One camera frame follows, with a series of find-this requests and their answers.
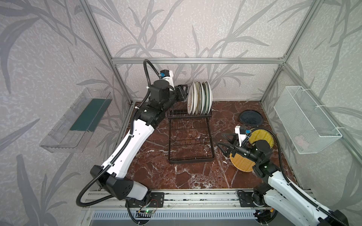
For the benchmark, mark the clear plastic wall bin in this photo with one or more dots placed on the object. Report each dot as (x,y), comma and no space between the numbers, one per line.
(74,130)

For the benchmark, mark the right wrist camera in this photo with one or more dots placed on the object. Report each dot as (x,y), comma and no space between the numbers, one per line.
(243,135)

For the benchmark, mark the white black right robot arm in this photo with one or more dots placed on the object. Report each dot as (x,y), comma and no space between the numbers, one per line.
(277,190)

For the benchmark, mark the orange sunburst plate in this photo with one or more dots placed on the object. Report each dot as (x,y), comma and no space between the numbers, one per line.
(190,100)
(210,95)

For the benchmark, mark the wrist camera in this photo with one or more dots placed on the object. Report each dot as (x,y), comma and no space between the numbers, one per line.
(243,135)
(168,76)

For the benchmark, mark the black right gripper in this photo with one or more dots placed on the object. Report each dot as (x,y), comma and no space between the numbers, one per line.
(234,150)

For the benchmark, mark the cream floral plate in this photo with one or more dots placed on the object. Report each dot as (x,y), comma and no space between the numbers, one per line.
(199,99)

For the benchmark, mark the white wire mesh basket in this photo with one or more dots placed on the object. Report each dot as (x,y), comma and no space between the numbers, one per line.
(307,125)

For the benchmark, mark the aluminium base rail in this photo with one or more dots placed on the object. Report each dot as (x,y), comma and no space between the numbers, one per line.
(184,204)

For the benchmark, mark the green yellow woven plate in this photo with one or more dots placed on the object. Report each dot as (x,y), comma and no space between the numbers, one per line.
(261,134)

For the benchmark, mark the mint green flower plate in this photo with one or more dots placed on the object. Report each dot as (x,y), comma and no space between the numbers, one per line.
(206,98)

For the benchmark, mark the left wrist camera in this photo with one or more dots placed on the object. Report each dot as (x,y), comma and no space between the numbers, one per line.
(168,76)

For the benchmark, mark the white plate dark lettered rim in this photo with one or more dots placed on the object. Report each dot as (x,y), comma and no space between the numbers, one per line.
(202,96)

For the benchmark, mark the orange woven plate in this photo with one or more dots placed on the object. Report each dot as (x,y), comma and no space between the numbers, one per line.
(241,163)

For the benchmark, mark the black wire dish rack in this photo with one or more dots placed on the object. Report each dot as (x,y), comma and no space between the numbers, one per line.
(190,137)

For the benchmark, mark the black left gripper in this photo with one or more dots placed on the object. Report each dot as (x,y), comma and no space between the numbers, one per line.
(179,92)

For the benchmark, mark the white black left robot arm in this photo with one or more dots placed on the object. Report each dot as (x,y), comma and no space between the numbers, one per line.
(161,95)

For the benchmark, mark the dark blue oval plate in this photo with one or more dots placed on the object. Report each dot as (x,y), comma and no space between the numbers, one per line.
(251,118)

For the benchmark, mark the white plate green emblem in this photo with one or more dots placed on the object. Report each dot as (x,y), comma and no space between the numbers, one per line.
(194,99)

